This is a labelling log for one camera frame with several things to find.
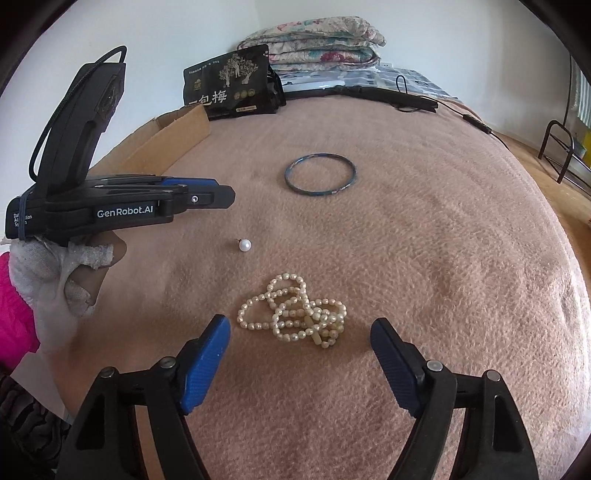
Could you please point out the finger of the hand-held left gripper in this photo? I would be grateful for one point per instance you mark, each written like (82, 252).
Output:
(194, 182)
(207, 198)

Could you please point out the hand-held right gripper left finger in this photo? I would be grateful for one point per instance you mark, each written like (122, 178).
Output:
(205, 362)

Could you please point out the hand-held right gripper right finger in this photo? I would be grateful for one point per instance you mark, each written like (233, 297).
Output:
(397, 364)

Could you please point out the cardboard box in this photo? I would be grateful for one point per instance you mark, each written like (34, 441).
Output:
(180, 134)

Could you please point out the single pearl earring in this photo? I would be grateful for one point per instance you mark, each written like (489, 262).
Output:
(244, 245)

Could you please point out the dark blue bangle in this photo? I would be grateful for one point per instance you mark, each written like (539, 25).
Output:
(318, 194)

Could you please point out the person's left hand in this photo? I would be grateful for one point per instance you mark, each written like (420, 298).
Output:
(46, 272)

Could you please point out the pink fleece blanket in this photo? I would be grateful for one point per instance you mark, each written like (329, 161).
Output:
(438, 277)

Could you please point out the black snack bag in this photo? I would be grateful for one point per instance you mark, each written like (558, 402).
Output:
(221, 83)

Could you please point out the folded floral quilt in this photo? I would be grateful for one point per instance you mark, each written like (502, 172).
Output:
(323, 46)

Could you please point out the person's dark clothing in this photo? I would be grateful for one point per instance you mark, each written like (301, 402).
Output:
(27, 429)

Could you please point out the blue checkered bed sheet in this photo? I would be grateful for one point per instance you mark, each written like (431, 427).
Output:
(415, 78)

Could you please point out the black metal clothes rack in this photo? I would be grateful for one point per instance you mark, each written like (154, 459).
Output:
(551, 131)

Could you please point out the yellow green box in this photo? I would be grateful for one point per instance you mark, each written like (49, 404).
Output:
(582, 152)

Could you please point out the striped hanging cloth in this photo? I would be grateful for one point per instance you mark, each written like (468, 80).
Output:
(582, 97)

